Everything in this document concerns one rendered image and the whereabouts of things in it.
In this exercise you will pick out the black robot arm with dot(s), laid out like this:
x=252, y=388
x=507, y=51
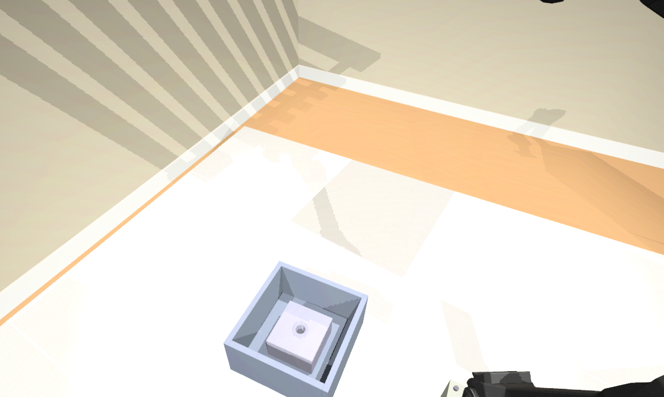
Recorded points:
x=518, y=384

